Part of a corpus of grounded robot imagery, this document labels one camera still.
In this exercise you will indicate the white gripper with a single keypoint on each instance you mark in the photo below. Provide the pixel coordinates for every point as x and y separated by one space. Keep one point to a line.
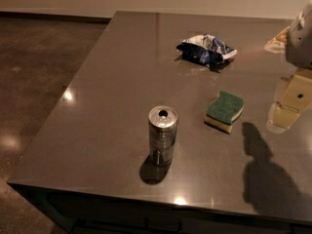
300 44

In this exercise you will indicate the green yellow sponge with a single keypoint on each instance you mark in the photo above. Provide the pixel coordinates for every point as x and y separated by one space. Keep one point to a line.
224 111

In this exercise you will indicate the silver redbull can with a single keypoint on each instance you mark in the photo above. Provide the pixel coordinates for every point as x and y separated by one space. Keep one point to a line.
162 125

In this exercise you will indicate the crumpled blue white chip bag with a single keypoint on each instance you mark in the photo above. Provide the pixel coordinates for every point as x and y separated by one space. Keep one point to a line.
206 50

